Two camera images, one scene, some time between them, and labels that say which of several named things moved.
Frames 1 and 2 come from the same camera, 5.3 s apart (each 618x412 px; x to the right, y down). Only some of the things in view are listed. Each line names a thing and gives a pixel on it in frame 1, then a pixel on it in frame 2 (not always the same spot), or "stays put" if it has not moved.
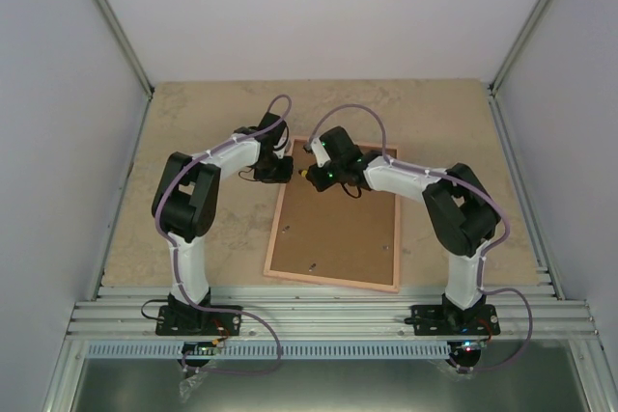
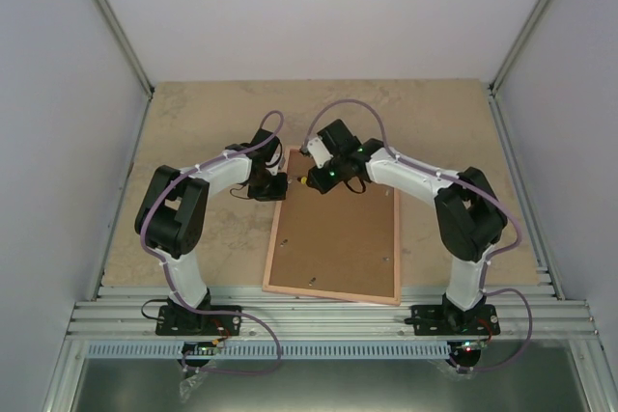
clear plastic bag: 188,385 stays put
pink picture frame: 333,281 -> 376,298
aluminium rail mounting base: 327,314 stays put
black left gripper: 284,177 -> 278,194
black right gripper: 314,177 stays put
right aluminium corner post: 523,37 stays put
